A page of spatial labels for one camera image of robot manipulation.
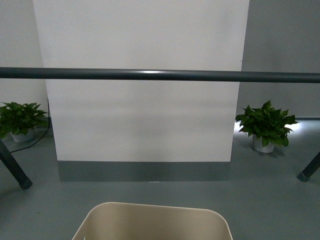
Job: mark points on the right potted green plant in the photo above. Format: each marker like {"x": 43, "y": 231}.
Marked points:
{"x": 267, "y": 126}

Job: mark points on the dark grey clothes rail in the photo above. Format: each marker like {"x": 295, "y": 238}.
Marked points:
{"x": 138, "y": 171}

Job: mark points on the left potted green plant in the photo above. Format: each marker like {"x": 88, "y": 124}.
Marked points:
{"x": 20, "y": 120}

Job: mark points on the beige plastic laundry hamper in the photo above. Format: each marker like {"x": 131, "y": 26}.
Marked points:
{"x": 129, "y": 221}

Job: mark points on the potted green plant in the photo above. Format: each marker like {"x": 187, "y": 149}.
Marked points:
{"x": 267, "y": 126}
{"x": 20, "y": 120}

